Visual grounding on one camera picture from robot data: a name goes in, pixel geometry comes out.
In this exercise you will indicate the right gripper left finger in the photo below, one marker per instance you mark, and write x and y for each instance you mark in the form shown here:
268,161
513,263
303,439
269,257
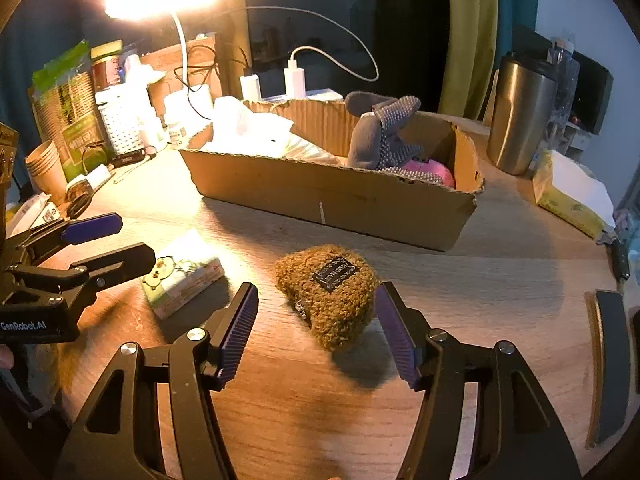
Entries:
116,434

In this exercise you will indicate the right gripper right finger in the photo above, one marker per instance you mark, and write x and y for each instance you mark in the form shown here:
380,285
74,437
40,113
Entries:
517,434

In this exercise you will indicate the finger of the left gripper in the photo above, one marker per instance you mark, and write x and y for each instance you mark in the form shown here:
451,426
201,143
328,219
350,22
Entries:
110,264
92,227

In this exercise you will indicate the green tissue pack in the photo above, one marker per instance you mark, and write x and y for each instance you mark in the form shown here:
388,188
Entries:
182,270

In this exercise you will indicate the brown fuzzy plush pouch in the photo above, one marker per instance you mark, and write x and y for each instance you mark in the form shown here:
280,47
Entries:
332,290

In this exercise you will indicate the pink plush toy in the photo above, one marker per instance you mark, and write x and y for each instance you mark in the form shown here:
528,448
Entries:
431,167

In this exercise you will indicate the grey dotted glove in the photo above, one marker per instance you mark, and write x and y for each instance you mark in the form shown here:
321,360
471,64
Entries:
376,143

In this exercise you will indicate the white paper leaflet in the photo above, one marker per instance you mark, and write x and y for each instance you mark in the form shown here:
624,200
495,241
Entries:
36,211

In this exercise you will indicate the stacked paper cups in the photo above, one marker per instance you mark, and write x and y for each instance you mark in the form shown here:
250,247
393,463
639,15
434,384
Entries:
45,169

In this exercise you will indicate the white woven basket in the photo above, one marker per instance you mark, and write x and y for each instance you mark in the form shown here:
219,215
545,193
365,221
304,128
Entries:
124,108

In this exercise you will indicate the green printed package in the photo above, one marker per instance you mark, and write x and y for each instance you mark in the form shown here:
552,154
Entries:
65,111

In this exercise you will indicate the yellow green sponge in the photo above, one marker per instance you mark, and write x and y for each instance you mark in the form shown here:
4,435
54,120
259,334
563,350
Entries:
110,48

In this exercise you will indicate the yellow tissue box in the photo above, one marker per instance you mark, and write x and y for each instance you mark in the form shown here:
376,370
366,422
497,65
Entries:
566,189

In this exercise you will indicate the brown cardboard box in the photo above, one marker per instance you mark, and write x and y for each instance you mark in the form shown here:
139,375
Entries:
369,202

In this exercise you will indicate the white power strip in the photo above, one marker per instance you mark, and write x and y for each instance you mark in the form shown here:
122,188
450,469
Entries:
322,95

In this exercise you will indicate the steel thermos cup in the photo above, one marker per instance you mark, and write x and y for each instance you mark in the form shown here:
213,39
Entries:
523,105

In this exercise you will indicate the black computer monitor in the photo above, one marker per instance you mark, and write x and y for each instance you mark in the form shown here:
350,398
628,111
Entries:
594,82

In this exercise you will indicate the clear water bottle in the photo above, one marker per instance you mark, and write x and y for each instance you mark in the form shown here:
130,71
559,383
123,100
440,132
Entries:
566,69

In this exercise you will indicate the yellow teal curtain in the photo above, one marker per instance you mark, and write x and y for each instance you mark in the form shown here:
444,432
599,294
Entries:
480,33

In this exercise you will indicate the black handled scissors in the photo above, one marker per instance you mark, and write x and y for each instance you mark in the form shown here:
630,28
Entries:
79,196

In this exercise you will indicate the white charger with black cable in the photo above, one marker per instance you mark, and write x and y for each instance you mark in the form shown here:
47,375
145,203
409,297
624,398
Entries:
194,76

